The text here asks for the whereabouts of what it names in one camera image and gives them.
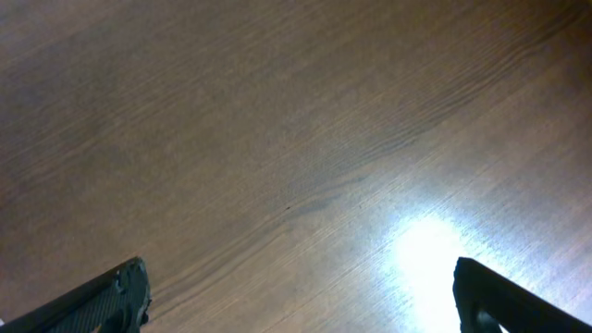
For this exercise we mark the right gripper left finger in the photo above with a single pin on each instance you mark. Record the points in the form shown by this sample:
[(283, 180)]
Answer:
[(116, 301)]

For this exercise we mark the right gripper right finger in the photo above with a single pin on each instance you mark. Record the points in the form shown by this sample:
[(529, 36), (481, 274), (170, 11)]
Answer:
[(488, 302)]

